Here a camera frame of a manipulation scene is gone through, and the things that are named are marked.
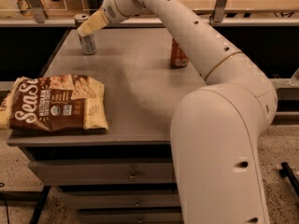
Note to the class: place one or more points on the grey metal bracket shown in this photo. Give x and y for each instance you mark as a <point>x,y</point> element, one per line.
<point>39,14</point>
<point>218,11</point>

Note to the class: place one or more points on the silver redbull can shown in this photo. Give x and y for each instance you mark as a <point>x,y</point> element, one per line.
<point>87,42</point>

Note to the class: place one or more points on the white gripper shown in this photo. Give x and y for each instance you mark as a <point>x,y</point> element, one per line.
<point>108,10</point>

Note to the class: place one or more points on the grey drawer cabinet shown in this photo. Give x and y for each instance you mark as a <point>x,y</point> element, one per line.
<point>122,174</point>

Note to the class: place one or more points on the black bar on floor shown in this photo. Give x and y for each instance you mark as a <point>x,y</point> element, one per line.
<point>286,171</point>

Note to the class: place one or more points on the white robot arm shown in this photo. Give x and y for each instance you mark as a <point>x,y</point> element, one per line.
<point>215,129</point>

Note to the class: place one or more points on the grey metal bracket right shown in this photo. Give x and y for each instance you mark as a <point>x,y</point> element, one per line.
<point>218,11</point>

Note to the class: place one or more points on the orange soda can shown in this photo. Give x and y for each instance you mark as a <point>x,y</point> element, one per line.
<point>178,58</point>

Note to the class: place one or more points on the black floor rail left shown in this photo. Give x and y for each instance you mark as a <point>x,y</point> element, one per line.
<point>39,205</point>

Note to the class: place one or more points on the grey metal bracket left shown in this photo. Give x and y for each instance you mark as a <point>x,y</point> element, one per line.
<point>39,14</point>

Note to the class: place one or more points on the wooden back counter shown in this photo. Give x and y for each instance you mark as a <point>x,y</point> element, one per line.
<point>61,13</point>

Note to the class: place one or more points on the brown multigrain chips bag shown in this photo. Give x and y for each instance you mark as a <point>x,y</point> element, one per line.
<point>53,104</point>

